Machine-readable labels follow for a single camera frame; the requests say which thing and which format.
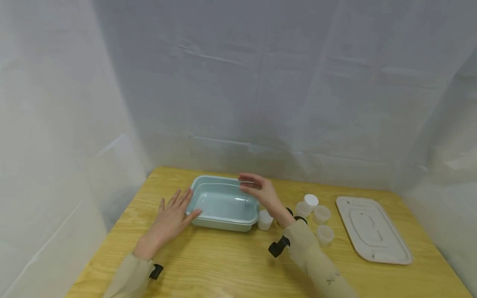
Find person's left hand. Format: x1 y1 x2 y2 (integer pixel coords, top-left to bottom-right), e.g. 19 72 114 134
133 189 203 262

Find person's right hand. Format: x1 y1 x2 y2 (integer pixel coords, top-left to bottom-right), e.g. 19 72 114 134
238 173 296 229

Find light blue rectangular container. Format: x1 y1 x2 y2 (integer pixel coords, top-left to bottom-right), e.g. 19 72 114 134
185 175 261 233

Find person's left forearm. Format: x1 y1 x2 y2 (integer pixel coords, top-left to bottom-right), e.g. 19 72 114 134
103 252 156 298

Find person's right forearm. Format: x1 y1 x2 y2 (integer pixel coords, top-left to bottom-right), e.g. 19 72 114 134
282 219 358 298

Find small translucent white jar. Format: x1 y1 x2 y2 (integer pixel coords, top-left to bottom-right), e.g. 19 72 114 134
316 225 335 248
257 209 274 231
295 201 312 219
313 205 332 226

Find beige rectangular container lid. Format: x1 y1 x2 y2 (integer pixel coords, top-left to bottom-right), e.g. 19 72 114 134
335 196 414 265

